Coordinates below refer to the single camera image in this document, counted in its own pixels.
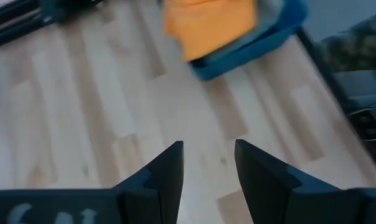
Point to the orange microfiber towel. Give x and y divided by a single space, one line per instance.
206 25

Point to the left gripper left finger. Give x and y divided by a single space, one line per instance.
159 193

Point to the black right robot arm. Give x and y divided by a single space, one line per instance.
69 7

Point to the blue plastic bin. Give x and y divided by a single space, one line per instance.
253 53

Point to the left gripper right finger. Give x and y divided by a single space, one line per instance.
274 196

